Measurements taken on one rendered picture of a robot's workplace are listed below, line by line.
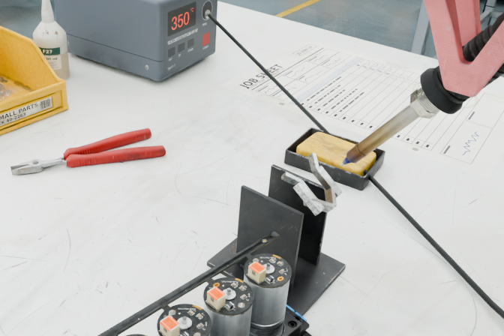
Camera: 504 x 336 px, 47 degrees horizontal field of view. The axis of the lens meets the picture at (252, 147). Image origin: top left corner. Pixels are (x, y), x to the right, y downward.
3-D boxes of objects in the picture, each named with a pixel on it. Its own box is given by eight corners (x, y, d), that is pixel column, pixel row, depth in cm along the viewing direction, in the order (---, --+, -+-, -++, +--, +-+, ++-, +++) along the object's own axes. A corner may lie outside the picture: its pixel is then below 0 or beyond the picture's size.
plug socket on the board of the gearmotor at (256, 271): (268, 277, 30) (270, 266, 29) (257, 284, 29) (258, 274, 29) (257, 268, 30) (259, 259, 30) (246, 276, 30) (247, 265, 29)
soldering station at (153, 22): (217, 58, 72) (221, -20, 67) (160, 88, 63) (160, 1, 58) (121, 31, 78) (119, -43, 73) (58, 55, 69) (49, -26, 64)
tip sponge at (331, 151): (383, 163, 52) (386, 149, 52) (361, 191, 48) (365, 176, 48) (309, 139, 55) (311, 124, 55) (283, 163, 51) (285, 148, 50)
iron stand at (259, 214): (262, 338, 38) (356, 289, 32) (184, 235, 39) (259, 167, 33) (308, 289, 43) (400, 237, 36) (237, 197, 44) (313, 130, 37)
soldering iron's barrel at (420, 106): (353, 174, 31) (442, 111, 27) (335, 151, 32) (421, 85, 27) (365, 163, 32) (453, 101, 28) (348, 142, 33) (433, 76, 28)
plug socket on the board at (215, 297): (229, 303, 28) (229, 292, 28) (216, 311, 27) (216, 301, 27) (217, 293, 28) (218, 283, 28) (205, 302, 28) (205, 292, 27)
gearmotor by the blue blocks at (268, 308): (290, 337, 33) (301, 269, 30) (260, 361, 31) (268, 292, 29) (259, 313, 34) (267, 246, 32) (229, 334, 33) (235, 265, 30)
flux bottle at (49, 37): (32, 74, 63) (21, -17, 58) (61, 68, 65) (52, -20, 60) (46, 85, 61) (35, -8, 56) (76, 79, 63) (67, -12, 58)
